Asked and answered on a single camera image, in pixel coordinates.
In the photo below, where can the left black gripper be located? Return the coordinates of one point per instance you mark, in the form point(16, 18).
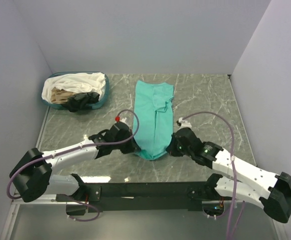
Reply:
point(133, 147)

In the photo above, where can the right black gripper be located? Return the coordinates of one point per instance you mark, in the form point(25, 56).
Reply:
point(171, 148)

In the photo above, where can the teal t shirt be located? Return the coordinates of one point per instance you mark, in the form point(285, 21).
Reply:
point(153, 106)

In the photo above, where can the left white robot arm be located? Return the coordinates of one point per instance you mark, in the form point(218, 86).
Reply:
point(36, 173)

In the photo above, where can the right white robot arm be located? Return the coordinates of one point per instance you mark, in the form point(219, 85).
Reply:
point(267, 190)

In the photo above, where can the teal laundry basket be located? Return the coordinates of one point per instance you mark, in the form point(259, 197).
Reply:
point(88, 107)

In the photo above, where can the black t shirt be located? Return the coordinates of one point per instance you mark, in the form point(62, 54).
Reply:
point(79, 101)

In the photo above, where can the black base beam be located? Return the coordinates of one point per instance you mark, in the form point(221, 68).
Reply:
point(131, 196)

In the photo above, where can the white t shirt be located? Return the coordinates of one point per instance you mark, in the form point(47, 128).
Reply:
point(75, 82)

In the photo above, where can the tan t shirt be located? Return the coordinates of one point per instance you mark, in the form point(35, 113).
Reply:
point(60, 96)

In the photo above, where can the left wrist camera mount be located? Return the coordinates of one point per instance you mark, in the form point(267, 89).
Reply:
point(119, 119)

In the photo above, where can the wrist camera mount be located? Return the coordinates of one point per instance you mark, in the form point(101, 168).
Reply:
point(182, 123)
point(119, 119)

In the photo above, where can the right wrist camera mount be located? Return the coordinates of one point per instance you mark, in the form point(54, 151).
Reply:
point(182, 123)

